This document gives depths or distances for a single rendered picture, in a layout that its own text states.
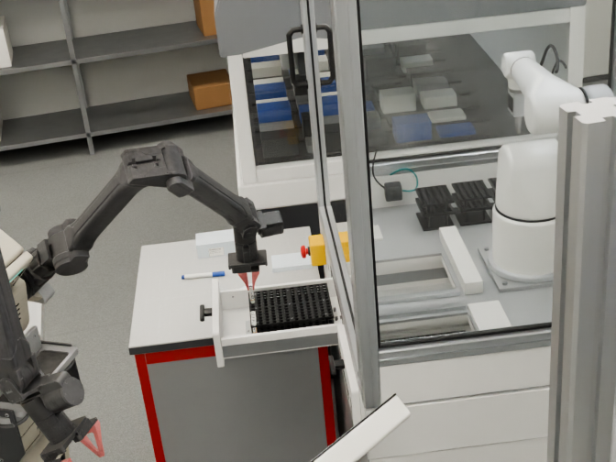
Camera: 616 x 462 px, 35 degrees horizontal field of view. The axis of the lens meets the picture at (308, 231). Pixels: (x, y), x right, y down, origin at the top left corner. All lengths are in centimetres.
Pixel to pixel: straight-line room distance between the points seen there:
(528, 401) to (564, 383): 149
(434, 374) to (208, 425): 105
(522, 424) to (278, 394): 92
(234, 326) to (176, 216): 263
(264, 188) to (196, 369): 77
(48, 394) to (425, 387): 81
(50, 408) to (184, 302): 112
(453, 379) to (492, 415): 14
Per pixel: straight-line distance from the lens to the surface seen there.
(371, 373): 216
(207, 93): 633
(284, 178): 338
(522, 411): 230
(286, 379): 295
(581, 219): 71
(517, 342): 219
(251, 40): 321
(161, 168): 211
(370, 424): 178
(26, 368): 201
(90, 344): 436
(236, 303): 280
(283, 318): 262
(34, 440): 252
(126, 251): 505
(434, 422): 226
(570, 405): 80
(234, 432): 306
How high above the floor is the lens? 230
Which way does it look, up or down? 27 degrees down
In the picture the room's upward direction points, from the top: 6 degrees counter-clockwise
